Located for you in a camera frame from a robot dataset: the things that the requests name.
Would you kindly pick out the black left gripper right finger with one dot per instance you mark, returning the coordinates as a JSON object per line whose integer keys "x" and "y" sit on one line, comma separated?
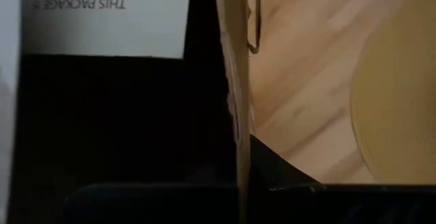
{"x": 276, "y": 190}

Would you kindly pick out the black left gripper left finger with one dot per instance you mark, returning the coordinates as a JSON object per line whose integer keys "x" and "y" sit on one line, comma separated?
{"x": 211, "y": 190}

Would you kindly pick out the cereal box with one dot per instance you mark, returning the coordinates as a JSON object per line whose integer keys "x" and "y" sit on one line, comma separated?
{"x": 102, "y": 30}

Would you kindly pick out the round woven straw placemat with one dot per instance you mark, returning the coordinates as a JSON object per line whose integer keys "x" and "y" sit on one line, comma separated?
{"x": 402, "y": 98}

